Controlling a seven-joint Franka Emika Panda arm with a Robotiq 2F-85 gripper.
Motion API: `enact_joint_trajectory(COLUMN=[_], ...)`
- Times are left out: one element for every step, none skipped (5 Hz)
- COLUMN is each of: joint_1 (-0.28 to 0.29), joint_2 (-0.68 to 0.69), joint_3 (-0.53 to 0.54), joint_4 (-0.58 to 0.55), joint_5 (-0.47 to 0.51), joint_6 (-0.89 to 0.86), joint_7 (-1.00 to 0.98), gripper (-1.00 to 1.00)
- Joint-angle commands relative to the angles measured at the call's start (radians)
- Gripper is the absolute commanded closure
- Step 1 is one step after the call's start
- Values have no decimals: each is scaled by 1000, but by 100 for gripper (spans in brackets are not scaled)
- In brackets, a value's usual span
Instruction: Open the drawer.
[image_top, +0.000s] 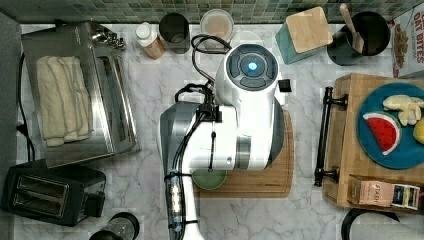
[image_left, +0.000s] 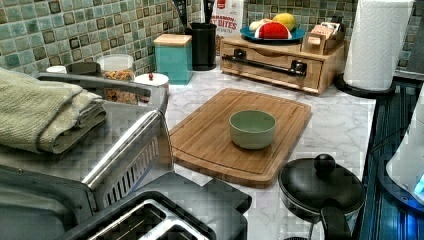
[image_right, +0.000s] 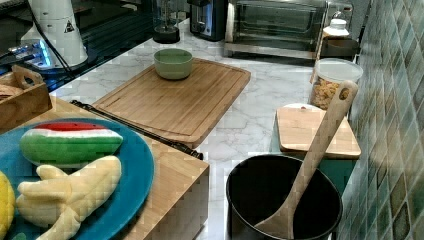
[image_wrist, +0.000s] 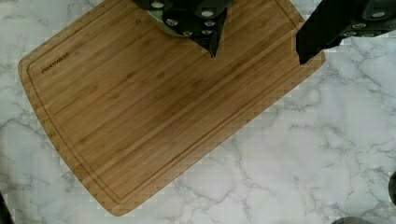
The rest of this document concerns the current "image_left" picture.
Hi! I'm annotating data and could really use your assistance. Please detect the teal canister with wooden lid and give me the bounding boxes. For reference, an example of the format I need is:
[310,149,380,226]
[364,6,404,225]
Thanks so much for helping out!
[153,34,193,85]

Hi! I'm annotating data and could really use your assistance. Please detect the green ceramic bowl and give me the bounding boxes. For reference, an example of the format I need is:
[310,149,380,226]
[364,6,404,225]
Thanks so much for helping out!
[229,110,277,150]

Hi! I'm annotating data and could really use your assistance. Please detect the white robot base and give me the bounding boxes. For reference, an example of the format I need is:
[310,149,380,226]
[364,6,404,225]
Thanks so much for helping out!
[378,83,424,215]

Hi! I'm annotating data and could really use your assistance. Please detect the black utensil holder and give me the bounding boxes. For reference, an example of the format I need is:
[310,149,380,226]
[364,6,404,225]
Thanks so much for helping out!
[185,23,216,71]

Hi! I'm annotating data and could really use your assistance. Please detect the wooden tea bag organizer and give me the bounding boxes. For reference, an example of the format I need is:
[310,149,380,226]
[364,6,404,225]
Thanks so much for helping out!
[300,22,345,55]

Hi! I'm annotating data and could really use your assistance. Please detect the small white cup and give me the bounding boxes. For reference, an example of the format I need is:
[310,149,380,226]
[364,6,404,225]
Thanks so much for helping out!
[46,65,67,74]

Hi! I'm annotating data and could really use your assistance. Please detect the black paper towel holder base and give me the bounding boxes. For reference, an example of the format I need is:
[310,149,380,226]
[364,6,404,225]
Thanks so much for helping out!
[333,74,396,99]

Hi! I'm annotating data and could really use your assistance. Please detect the toy watermelon slice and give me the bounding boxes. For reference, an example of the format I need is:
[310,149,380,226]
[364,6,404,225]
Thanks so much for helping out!
[254,22,292,39]

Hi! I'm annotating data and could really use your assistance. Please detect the white lid with red knob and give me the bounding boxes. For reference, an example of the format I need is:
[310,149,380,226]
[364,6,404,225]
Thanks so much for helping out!
[134,73,169,96]

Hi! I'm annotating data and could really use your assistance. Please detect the white toy garlic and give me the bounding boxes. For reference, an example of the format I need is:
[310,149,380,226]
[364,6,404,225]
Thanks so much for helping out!
[249,18,270,31]

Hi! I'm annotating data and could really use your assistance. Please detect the black pot with lid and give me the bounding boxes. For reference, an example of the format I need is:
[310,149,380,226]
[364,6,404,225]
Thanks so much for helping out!
[277,154,365,240]

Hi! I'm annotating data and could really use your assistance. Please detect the silver toaster oven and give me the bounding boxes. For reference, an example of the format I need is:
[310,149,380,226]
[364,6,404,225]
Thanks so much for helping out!
[1,73,173,240]

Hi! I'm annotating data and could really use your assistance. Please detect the wooden drawer box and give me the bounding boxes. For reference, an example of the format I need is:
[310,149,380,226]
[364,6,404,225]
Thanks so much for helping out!
[220,35,346,95]

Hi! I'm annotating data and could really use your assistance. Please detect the black drawer handle bar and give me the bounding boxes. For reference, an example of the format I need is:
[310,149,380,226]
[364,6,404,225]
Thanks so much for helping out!
[221,49,307,78]

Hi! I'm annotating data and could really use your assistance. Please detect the white paper towel roll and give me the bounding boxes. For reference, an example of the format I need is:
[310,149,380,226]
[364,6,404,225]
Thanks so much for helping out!
[344,0,415,91]

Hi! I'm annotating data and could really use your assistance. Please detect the black toaster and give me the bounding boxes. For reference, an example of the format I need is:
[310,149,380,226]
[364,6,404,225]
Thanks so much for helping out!
[57,172,252,240]

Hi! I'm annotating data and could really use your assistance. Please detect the cereal box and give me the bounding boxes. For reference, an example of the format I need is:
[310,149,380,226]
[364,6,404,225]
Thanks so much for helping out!
[203,0,244,54]

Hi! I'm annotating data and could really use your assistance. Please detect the clear jar with cereal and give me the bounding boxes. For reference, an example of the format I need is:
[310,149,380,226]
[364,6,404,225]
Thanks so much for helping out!
[97,54,137,105]

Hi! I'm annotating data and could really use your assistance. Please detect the bamboo cutting board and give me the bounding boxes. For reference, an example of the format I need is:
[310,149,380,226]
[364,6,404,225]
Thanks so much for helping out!
[170,88,311,188]

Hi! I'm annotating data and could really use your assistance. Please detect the teal plate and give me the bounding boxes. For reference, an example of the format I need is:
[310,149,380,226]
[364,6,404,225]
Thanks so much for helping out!
[240,26,306,43]

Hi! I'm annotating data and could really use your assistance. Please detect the yellow toy lemon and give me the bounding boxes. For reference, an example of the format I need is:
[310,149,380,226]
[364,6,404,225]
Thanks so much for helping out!
[273,13,297,31]

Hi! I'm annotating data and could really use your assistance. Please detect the folded green towel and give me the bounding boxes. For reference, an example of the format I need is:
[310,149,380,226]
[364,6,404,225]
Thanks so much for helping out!
[0,69,106,154]

